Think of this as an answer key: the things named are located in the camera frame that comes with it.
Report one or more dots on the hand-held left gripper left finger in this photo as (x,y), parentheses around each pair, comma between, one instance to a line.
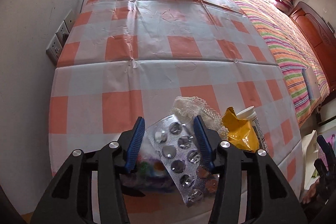
(135,145)

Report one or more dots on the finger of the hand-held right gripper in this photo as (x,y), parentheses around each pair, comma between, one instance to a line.
(322,145)
(320,169)

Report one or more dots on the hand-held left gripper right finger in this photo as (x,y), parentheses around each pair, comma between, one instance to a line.
(203,142)

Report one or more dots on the cream plastic bin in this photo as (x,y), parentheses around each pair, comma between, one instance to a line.
(309,150)

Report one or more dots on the silver blister pack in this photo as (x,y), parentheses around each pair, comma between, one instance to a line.
(181,161)

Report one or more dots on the white lace sock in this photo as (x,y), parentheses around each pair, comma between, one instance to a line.
(189,108)

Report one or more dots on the yellow snack wrapper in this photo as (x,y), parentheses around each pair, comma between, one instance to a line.
(241,132)

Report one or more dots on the white labelled bottle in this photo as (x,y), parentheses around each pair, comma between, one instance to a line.
(249,113)

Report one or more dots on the person's right hand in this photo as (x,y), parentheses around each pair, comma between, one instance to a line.
(309,193)

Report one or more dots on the striped bed blanket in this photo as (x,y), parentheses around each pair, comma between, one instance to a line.
(288,50)

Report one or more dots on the wooden bed headboard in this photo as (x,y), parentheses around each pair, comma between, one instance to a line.
(315,27)

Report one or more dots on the grey wall socket strip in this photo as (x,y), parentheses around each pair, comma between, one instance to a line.
(59,40)

